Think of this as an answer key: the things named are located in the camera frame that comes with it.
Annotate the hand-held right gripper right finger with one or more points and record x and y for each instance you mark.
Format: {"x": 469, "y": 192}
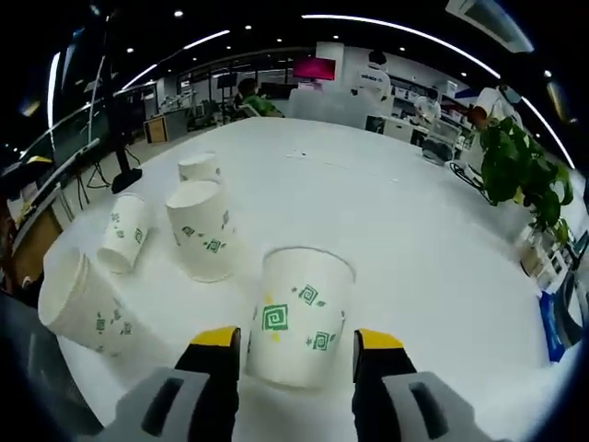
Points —
{"x": 382, "y": 405}

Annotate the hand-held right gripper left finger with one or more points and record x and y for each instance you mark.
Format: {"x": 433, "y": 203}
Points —
{"x": 202, "y": 391}

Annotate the green patterned paper cup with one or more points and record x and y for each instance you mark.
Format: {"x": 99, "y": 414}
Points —
{"x": 299, "y": 294}

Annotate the group of white paper cups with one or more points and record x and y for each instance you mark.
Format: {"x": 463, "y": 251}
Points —
{"x": 202, "y": 230}

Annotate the grey mesh office chair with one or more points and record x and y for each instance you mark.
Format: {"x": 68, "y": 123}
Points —
{"x": 37, "y": 359}

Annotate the blue flat pack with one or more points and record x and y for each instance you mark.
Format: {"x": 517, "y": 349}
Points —
{"x": 550, "y": 322}

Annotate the white table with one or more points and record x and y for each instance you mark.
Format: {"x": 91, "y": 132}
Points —
{"x": 368, "y": 207}

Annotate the grey curved device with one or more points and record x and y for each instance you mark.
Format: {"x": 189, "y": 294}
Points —
{"x": 568, "y": 313}

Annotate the glass jar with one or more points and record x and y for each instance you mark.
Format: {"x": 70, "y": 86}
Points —
{"x": 534, "y": 262}

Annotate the dark monitor on pole stand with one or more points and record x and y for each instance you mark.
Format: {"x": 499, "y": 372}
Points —
{"x": 126, "y": 177}

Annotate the wooden side desk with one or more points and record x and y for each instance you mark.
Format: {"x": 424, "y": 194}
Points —
{"x": 39, "y": 230}

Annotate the dark grey pouch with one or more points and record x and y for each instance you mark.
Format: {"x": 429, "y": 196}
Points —
{"x": 437, "y": 151}

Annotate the wooden cabinet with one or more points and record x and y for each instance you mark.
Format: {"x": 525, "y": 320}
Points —
{"x": 163, "y": 129}

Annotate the green potted plant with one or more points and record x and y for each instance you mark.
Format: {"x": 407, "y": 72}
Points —
{"x": 511, "y": 161}

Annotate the white translucent chair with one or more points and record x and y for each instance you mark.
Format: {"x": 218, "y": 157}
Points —
{"x": 326, "y": 106}

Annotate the curved ceiling light strip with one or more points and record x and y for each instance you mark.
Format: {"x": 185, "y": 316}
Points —
{"x": 547, "y": 129}
{"x": 396, "y": 28}

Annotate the pink screen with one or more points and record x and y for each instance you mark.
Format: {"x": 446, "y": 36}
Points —
{"x": 314, "y": 69}

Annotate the ceiling air vent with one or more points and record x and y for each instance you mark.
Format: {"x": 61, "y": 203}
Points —
{"x": 492, "y": 20}

